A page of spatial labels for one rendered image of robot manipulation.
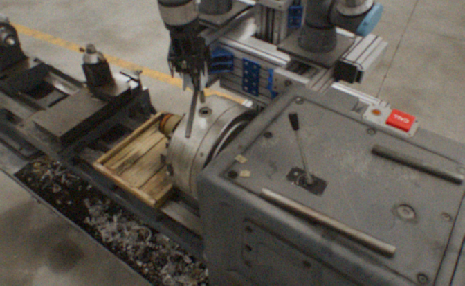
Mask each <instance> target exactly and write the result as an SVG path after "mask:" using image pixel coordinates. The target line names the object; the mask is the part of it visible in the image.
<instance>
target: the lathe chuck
mask: <svg viewBox="0 0 465 286"><path fill-rule="evenodd" d="M236 105H242V104H241V103H239V102H236V101H234V100H231V99H229V98H227V97H224V96H220V97H219V96H218V95H217V94H215V93H214V94H210V96H207V97H206V103H200V101H199V102H197V103H196V107H195V113H194V120H193V124H192V131H191V137H190V138H189V139H186V138H185V131H186V127H187V123H188V116H189V113H190V110H189V111H188V113H187V114H186V115H185V116H184V117H183V118H182V119H181V122H180V123H179V125H178V127H177V128H176V130H175V132H174V135H173V137H172V140H171V141H170V144H169V147H168V150H167V156H166V164H169V163H170V164H172V167H174V176H172V175H171V172H168V171H167V172H166V173H167V178H168V180H169V182H171V183H172V184H173V185H175V186H176V187H178V189H180V190H182V191H183V192H185V193H187V194H189V195H191V196H192V197H194V196H193V195H192V193H191V190H190V175H191V169H192V164H193V162H194V158H195V155H196V153H197V150H199V147H200V145H201V143H202V141H203V139H204V137H205V136H206V134H207V132H208V130H209V129H210V128H211V126H213V125H214V123H215V122H216V120H217V119H218V118H219V117H220V116H221V115H222V114H223V113H224V112H227V111H228V110H229V109H231V107H234V106H236ZM202 109H209V110H210V111H211V113H210V114H209V115H208V116H201V115H200V114H199V112H200V111H201V110H202Z"/></svg>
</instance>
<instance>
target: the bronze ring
mask: <svg viewBox="0 0 465 286"><path fill-rule="evenodd" d="M181 119H182V116H179V115H178V114H176V115H175V114H173V113H167V114H165V115H164V116H163V117H162V119H161V120H160V123H159V126H158V128H159V132H160V133H162V134H163V135H164V136H165V138H167V135H169V133H172V132H173V131H175V130H176V128H177V127H178V125H179V123H180V122H181Z"/></svg>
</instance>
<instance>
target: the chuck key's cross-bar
mask: <svg viewBox="0 0 465 286"><path fill-rule="evenodd" d="M197 96H199V77H198V76H197V77H195V79H194V91H193V94H192V102H191V105H190V113H189V116H188V123H187V127H186V131H185V138H186V139H189V138H190V137H191V131H192V124H193V120H194V113H195V107H196V103H197Z"/></svg>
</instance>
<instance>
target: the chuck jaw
mask: <svg viewBox="0 0 465 286"><path fill-rule="evenodd" d="M174 132H175V131H173V132H172V133H169V135H167V142H166V143H165V147H166V149H165V150H163V151H162V152H161V163H162V164H163V165H165V166H167V171H168V172H171V175H172V176H174V167H172V164H170V163H169V164H166V156H167V150H168V147H169V144H170V141H171V140H172V137H173V135H174Z"/></svg>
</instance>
